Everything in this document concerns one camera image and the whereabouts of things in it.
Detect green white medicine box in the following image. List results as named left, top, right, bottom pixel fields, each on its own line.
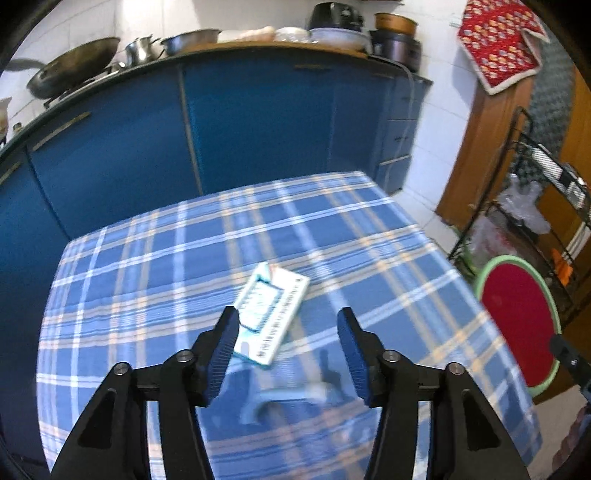
left=232, top=262, right=310, bottom=368

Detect blue lower kitchen cabinets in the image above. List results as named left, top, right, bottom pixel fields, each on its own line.
left=1, top=47, right=430, bottom=464

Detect red bucket green rim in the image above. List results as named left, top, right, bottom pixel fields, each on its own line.
left=474, top=255, right=562, bottom=397

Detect orange cloth on shelf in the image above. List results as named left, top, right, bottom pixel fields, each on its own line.
left=551, top=248, right=574, bottom=286

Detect blue plaid tablecloth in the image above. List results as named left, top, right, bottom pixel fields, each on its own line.
left=36, top=173, right=542, bottom=479

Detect dark rice cooker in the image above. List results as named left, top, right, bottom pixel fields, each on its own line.
left=370, top=30, right=422, bottom=73

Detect steel kettle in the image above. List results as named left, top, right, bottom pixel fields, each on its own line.
left=124, top=35, right=159, bottom=67

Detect black wok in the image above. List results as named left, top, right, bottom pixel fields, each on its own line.
left=5, top=37, right=120, bottom=99

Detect steel mixing bowl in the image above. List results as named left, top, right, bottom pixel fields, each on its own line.
left=160, top=29, right=221, bottom=57

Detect white ceramic bowl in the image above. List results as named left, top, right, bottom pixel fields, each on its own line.
left=310, top=27, right=370, bottom=51

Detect red patterned quilt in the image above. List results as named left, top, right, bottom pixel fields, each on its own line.
left=457, top=0, right=550, bottom=96

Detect brown inner pot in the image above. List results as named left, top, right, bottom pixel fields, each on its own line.
left=375, top=12, right=418, bottom=37

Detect black air fryer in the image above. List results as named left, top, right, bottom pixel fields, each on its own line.
left=308, top=2, right=363, bottom=31

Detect black wire shelf rack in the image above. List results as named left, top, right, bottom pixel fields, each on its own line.
left=448, top=106, right=590, bottom=326

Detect wooden door frame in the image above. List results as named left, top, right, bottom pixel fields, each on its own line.
left=436, top=77, right=534, bottom=229

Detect white power cable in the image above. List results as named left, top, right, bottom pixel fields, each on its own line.
left=382, top=57, right=417, bottom=186

